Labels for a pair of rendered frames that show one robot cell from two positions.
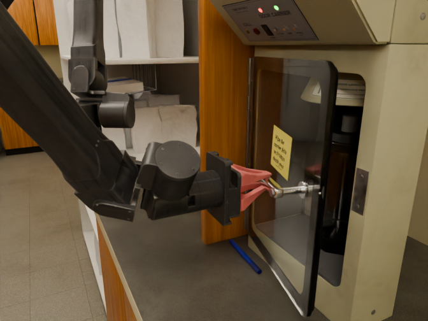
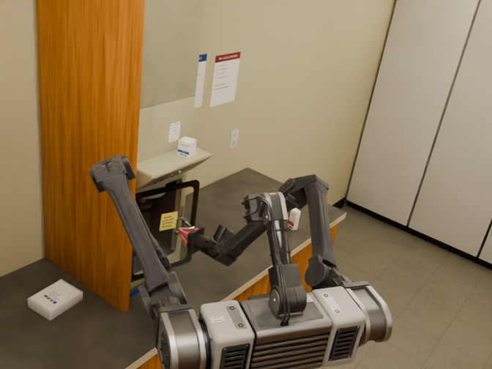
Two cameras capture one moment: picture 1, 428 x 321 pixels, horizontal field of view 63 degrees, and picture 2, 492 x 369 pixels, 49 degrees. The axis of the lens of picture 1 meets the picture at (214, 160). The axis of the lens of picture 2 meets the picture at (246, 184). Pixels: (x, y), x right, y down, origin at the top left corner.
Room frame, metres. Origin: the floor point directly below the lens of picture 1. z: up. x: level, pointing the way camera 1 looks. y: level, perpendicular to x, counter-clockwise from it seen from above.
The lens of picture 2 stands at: (1.26, 1.61, 2.37)
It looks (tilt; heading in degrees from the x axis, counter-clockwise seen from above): 27 degrees down; 240
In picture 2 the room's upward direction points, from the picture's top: 9 degrees clockwise
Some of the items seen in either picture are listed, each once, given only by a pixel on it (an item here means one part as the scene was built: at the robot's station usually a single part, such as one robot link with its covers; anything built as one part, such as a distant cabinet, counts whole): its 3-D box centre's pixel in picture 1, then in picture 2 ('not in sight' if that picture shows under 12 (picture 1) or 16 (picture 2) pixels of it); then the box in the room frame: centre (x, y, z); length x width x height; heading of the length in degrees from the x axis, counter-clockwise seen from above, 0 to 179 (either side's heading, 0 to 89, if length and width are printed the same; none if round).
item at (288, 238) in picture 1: (277, 172); (163, 230); (0.60, -0.11, 1.19); 0.30 x 0.01 x 0.40; 13
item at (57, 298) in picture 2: not in sight; (56, 299); (1.02, -0.10, 0.96); 0.16 x 0.12 x 0.04; 32
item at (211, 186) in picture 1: (204, 190); (201, 242); (0.49, 0.01, 1.20); 0.07 x 0.07 x 0.10; 26
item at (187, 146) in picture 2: not in sight; (187, 147); (0.53, -0.14, 1.54); 0.05 x 0.05 x 0.06; 40
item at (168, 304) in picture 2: not in sight; (170, 317); (0.85, 0.64, 1.45); 0.09 x 0.08 x 0.12; 174
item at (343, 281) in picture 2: not in sight; (345, 293); (0.36, 0.69, 1.45); 0.09 x 0.08 x 0.12; 174
